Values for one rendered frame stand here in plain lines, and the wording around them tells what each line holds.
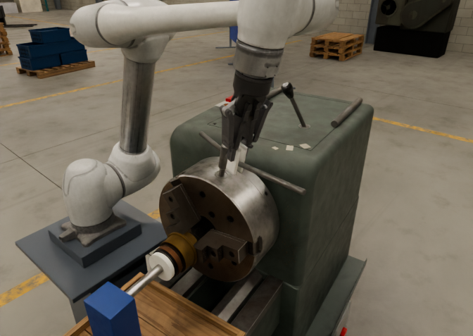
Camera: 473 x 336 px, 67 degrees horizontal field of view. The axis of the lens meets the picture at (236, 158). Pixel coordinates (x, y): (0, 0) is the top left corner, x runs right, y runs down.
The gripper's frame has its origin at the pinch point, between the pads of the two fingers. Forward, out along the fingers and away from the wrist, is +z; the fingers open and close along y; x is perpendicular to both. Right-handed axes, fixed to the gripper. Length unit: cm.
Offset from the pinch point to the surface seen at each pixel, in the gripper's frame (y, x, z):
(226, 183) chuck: -0.5, 0.9, 7.6
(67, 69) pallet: 159, 657, 236
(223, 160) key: -0.7, 3.3, 2.3
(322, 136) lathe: 33.9, 0.9, 2.1
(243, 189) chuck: 2.7, -1.7, 8.5
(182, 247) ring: -13.4, -2.1, 19.5
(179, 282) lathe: -6.3, 6.5, 46.0
